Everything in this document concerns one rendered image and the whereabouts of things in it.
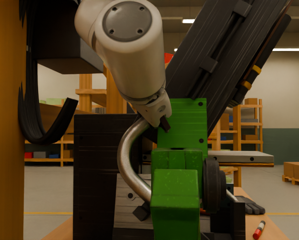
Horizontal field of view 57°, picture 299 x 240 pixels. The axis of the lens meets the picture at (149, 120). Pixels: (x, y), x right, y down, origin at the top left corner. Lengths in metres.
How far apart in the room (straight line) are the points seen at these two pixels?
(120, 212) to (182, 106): 0.28
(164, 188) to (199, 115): 0.36
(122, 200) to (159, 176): 0.33
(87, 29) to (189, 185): 0.25
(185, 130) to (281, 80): 10.15
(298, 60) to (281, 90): 1.21
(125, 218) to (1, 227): 0.25
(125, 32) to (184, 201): 0.20
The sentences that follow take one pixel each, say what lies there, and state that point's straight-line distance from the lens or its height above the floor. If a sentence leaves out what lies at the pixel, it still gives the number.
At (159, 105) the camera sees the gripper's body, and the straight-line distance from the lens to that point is 0.48.
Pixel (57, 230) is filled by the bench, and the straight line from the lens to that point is 0.98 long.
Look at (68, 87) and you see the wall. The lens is 10.15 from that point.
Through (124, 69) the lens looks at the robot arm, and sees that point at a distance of 0.37.
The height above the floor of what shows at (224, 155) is 1.13.
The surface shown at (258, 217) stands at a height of 0.90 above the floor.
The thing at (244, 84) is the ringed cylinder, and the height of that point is 1.33.
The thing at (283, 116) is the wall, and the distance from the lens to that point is 10.65.
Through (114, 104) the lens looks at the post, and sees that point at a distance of 1.46.
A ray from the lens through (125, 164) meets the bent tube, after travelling 0.60.
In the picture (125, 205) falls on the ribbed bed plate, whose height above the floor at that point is 1.03.
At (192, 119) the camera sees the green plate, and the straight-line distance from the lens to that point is 0.65.
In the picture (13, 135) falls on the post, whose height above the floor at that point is 1.19.
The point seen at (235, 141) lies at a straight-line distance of 3.62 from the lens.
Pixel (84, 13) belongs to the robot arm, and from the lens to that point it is 0.43.
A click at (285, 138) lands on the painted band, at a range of 10.66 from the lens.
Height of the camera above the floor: 1.20
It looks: 2 degrees up
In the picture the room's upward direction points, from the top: straight up
